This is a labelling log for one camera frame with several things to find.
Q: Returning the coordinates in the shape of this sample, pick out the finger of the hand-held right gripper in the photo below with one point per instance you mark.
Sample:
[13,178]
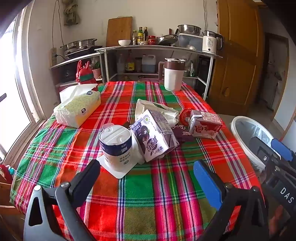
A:
[281,148]
[260,148]

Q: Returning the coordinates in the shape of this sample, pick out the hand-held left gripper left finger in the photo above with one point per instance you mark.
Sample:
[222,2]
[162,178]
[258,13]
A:
[85,178]

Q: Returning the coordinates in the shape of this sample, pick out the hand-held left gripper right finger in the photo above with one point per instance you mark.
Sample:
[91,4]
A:
[207,183]

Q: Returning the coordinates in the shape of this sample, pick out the clear bin liner bag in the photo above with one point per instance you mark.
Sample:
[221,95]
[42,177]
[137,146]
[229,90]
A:
[252,129]

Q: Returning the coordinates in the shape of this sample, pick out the white waste bin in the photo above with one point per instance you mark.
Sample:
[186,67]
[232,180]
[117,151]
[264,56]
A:
[240,143]

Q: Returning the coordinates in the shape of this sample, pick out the white blue yogurt cup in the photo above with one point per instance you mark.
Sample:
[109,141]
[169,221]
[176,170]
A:
[115,148]

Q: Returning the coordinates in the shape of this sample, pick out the maroon snack wrapper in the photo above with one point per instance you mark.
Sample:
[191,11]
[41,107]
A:
[182,135]

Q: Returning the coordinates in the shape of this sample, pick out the red white milk carton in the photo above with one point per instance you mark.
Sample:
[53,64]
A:
[205,127]

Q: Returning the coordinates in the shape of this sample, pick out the brown snack wrapper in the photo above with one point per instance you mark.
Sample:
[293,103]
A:
[127,125]

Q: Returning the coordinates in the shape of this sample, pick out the red lid jelly cup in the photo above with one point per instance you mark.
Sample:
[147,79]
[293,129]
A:
[184,117]

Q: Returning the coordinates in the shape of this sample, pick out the purple milk carton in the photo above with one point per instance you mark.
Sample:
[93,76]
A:
[150,136]

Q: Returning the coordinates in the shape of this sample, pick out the white plastic bag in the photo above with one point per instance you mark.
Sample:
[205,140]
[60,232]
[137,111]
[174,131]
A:
[161,111]

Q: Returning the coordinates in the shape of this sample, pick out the person's right hand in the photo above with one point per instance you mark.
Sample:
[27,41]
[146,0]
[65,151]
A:
[278,220]

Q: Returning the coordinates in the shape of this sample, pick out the red green plaid tablecloth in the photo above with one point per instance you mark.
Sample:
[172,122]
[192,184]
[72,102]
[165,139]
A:
[150,197]

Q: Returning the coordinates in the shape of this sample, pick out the yellow white tissue pack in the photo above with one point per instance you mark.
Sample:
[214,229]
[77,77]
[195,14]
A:
[76,109]

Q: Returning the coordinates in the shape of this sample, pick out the wooden door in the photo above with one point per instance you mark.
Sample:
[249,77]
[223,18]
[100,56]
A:
[238,58]

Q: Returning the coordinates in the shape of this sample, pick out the red green antler bottle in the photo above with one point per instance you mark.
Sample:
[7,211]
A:
[84,76]

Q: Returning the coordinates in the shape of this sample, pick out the green white pouch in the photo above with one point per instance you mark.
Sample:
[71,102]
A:
[192,70]

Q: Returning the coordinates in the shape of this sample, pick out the dark small appliance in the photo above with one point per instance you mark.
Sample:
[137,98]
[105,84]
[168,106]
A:
[67,75]

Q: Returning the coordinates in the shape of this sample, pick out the pink plastic basket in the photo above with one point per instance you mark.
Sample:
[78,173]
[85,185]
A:
[96,73]

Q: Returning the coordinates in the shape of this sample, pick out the white jug brown lid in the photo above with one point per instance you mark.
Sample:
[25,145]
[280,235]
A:
[172,78]

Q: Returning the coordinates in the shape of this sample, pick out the window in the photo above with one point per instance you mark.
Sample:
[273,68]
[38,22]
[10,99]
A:
[9,92]

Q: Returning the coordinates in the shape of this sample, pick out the white electric kettle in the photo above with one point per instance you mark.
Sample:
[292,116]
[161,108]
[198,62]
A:
[208,44]

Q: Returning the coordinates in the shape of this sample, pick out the low white metal shelf rack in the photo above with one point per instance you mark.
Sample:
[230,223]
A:
[76,59]

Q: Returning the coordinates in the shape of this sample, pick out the dark bottle yellow label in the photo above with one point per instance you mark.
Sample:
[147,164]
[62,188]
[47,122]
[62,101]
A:
[130,66]

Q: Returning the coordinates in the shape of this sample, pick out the beige power strip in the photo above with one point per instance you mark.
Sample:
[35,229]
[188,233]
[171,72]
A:
[53,58]

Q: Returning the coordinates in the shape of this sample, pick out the black induction cooker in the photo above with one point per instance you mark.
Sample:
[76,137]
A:
[78,52]

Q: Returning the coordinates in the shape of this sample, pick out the clear plastic storage box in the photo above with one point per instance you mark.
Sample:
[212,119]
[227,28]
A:
[189,41]

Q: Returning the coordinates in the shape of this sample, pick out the blue white oil jug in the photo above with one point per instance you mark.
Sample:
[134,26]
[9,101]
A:
[149,64]

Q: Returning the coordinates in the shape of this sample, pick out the steel steamer pot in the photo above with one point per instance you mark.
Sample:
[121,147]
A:
[78,44]

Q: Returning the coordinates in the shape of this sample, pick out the stainless steel bowl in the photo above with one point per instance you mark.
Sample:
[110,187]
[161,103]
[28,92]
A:
[189,29]

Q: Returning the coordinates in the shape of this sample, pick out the white ceramic bowl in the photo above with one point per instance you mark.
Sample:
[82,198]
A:
[124,42]

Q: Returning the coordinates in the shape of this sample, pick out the steel frying pan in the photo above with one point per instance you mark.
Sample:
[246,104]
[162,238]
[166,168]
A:
[166,39]

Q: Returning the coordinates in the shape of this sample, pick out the tall white metal shelf rack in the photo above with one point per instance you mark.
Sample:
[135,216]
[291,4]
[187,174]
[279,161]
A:
[148,47]

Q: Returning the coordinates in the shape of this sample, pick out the small clear condiment bottle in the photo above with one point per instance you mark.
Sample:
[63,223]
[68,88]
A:
[134,38]

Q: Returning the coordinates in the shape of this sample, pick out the wooden cutting board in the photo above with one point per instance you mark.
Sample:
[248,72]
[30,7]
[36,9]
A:
[119,32]

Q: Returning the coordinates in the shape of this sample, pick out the red jar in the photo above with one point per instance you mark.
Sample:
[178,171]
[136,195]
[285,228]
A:
[152,40]

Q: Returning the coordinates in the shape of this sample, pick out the dark sauce bottle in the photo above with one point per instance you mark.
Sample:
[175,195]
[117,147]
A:
[145,34]

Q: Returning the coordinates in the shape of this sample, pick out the beige knotted hanging cloth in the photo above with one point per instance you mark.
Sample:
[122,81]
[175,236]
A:
[71,16]

